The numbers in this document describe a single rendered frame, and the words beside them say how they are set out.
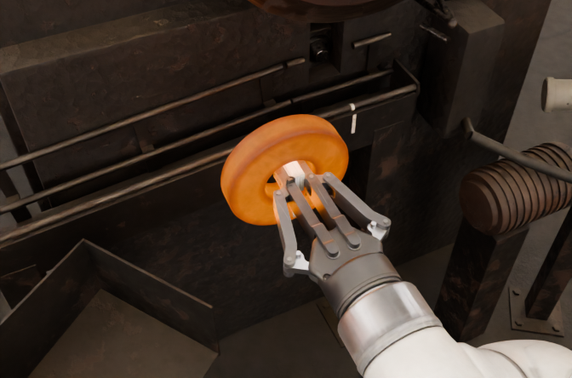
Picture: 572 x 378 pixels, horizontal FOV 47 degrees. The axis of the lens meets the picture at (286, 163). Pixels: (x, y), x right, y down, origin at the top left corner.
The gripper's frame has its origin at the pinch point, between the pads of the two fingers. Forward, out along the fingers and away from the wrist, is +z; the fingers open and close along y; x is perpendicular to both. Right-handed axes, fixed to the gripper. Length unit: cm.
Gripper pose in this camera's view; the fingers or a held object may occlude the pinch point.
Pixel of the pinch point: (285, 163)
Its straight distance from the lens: 77.0
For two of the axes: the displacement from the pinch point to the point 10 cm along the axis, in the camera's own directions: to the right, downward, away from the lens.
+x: 0.2, -6.5, -7.6
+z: -4.3, -6.9, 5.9
